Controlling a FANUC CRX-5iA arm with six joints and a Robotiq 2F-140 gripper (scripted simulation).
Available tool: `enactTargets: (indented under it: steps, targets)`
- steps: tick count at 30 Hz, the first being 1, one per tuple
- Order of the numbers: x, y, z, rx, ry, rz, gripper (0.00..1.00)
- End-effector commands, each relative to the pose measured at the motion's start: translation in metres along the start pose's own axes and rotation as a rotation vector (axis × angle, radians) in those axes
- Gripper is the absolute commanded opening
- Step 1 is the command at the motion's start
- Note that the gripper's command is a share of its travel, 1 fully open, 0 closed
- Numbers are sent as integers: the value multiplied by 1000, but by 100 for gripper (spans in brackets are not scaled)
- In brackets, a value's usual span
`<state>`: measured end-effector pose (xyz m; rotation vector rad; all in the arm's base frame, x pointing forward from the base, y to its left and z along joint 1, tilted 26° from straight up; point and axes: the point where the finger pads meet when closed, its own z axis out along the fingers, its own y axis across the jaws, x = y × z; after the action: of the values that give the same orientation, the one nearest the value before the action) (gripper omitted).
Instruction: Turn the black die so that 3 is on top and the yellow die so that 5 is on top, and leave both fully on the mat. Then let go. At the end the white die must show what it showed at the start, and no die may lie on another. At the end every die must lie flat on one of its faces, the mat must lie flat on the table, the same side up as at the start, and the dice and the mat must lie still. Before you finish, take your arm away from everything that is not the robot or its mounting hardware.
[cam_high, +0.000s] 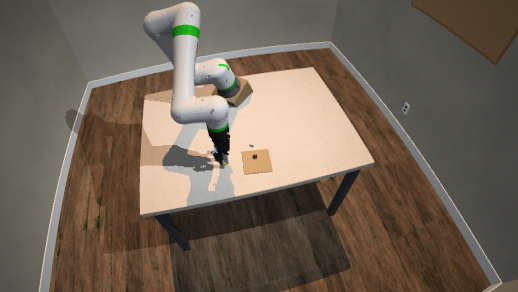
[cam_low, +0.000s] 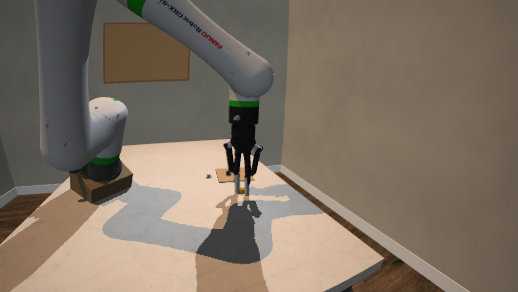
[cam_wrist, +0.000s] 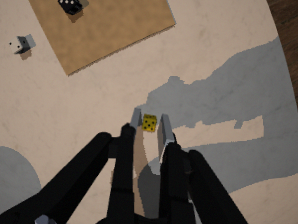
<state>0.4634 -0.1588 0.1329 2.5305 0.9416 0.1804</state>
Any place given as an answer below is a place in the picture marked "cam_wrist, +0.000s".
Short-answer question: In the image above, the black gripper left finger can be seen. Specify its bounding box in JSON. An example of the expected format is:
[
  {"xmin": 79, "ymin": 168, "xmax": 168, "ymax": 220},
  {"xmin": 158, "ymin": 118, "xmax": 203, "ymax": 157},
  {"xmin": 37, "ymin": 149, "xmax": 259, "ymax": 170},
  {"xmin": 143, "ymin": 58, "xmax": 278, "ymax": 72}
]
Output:
[{"xmin": 0, "ymin": 108, "xmax": 141, "ymax": 224}]

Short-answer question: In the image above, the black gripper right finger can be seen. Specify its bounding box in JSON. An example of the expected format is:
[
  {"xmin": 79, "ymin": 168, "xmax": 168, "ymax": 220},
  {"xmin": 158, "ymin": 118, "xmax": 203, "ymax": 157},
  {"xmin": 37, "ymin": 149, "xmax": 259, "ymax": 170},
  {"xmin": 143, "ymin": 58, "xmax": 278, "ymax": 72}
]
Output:
[{"xmin": 157, "ymin": 114, "xmax": 248, "ymax": 224}]

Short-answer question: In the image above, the yellow die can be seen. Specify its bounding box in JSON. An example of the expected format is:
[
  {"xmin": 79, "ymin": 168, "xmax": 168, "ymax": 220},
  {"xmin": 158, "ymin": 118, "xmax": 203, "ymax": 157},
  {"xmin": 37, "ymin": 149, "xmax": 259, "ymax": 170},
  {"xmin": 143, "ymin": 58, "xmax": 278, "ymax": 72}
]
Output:
[{"xmin": 142, "ymin": 114, "xmax": 157, "ymax": 132}]

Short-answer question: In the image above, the brown square mat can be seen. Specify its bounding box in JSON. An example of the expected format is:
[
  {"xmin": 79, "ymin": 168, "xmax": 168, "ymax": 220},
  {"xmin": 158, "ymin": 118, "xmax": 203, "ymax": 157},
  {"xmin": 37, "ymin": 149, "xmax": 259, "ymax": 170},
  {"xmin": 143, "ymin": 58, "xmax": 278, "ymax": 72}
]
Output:
[{"xmin": 28, "ymin": 0, "xmax": 175, "ymax": 75}]

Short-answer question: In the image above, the black die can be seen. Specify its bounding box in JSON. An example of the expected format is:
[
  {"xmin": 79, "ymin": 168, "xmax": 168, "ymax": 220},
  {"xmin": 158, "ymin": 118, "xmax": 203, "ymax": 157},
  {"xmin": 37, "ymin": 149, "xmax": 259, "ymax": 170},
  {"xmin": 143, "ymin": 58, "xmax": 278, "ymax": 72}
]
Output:
[{"xmin": 58, "ymin": 0, "xmax": 82, "ymax": 15}]

